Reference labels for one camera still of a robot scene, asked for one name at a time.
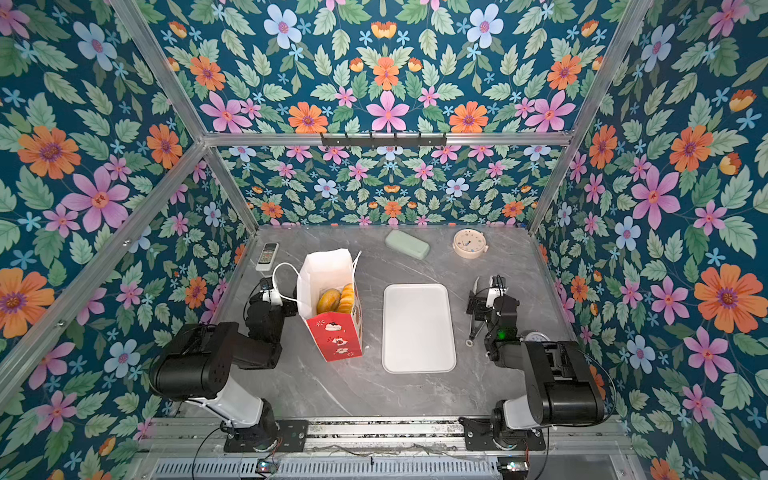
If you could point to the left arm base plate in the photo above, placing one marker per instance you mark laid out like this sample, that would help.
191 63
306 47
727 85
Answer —
281 436

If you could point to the white remote control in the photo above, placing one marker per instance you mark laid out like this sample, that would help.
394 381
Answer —
267 257

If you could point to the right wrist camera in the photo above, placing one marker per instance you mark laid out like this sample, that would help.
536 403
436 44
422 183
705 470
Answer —
497 289

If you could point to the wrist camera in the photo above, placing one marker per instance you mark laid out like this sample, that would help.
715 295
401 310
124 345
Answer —
272 296
497 289

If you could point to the black hook rail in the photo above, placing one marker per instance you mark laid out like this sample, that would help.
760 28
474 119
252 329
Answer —
371 140

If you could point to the white red paper bag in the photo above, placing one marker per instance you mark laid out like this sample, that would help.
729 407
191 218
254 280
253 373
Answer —
337 336

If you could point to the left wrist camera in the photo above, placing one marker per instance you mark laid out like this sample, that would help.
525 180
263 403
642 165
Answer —
272 296

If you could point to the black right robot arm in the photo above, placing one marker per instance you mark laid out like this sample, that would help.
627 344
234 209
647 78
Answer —
560 389

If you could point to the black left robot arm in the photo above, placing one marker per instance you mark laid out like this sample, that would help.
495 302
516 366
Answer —
195 368

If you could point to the round fake bagel bread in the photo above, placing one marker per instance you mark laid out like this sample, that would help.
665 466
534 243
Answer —
328 301

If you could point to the white round alarm clock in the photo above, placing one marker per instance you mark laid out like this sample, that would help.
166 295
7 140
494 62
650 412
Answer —
534 336

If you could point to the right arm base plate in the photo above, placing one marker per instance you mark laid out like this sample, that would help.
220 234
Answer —
486 434

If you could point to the white plastic tray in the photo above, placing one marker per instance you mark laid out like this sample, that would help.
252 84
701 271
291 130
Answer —
417 329

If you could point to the beige round alarm clock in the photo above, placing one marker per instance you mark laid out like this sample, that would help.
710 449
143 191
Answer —
469 244

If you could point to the long twisted fake bread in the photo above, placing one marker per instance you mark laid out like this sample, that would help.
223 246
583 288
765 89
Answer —
347 299

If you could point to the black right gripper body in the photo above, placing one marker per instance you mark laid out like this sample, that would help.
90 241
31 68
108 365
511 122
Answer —
477 306

